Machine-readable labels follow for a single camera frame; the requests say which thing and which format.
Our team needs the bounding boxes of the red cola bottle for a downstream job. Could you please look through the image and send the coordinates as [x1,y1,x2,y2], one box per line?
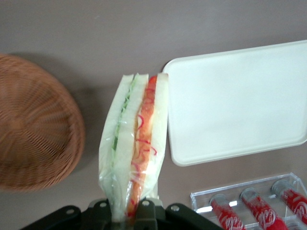
[241,188,288,230]
[272,179,307,225]
[210,194,247,230]

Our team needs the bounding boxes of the plastic triangle sandwich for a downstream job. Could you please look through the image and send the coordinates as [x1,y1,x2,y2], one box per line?
[98,73,169,223]

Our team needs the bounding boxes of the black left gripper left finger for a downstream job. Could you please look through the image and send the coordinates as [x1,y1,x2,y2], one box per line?
[24,198,120,230]

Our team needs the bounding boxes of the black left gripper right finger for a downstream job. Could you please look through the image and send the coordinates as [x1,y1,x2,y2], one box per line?
[136,198,216,230]

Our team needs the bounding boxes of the clear acrylic bottle box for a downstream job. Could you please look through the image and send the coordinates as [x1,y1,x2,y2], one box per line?
[190,172,302,230]

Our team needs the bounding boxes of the cream plastic tray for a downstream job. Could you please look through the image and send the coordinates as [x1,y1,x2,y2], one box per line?
[162,39,307,167]

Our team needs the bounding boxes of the brown round wicker basket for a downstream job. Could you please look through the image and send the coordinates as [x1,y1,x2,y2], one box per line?
[0,54,86,192]

